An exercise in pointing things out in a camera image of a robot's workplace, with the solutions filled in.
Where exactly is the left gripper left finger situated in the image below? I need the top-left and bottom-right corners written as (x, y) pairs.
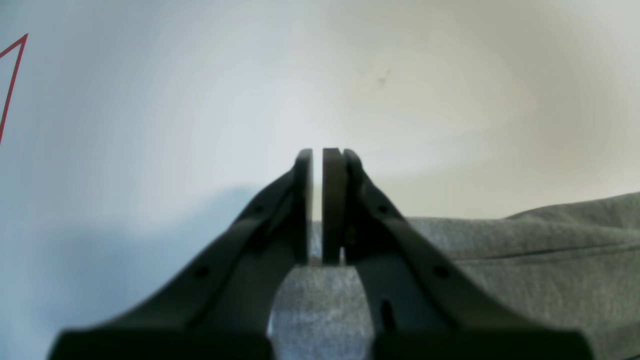
top-left (49, 149), bottom-right (313, 360)

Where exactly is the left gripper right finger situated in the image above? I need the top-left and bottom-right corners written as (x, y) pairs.
top-left (322, 148), bottom-right (595, 360)

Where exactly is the red triangle warning sticker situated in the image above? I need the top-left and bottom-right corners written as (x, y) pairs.
top-left (0, 32), bottom-right (30, 142)

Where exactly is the grey T-shirt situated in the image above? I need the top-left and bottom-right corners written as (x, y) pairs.
top-left (267, 193), bottom-right (640, 360)

